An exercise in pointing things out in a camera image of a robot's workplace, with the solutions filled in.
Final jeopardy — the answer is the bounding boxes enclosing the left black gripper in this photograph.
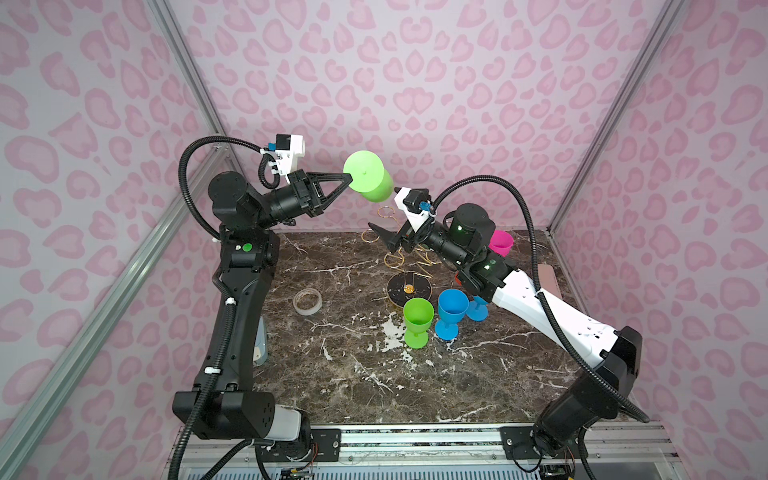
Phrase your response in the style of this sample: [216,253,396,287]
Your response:
[255,176,350,237]

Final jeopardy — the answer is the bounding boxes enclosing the green wine glass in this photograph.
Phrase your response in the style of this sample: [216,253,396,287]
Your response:
[343,150,394,203]
[403,298,434,349]

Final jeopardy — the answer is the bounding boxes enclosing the blue wine glass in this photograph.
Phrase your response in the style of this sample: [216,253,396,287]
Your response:
[435,289,470,341]
[466,296,489,322]

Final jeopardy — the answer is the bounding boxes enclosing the magenta wine glass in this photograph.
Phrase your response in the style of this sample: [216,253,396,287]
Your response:
[489,230,515,257]

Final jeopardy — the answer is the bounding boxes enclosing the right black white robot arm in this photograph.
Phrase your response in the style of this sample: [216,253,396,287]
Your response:
[370,201,648,457]

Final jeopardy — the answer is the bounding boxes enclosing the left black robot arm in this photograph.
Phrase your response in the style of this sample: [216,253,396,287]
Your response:
[172,170,352,442]

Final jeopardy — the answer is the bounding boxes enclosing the clear tape roll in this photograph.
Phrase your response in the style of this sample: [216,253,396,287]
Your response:
[292,288,323,316]

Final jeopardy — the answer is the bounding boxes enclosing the pink rectangular block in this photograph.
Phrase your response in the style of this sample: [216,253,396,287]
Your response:
[537,264,562,298]

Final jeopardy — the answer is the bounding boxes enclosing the grey blue flat object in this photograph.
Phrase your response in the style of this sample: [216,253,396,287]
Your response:
[252,317,268,366]

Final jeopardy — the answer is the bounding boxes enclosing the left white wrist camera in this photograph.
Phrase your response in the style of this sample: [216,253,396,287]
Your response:
[259,134,306,178]

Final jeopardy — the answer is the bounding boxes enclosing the gold wire glass rack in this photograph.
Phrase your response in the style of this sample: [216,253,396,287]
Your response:
[359,205,439,313]

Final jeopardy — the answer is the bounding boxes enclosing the left black cable hose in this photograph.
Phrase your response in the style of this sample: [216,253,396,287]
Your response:
[166,135,268,480]

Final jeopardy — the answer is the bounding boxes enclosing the black cable hose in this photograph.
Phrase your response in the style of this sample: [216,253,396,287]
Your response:
[166,135,268,480]
[431,174,651,424]

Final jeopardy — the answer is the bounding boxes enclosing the right black cable hose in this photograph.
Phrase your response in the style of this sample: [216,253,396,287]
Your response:
[431,174,651,424]

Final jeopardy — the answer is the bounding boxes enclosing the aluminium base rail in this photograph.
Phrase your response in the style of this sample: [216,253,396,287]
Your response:
[216,421,688,479]

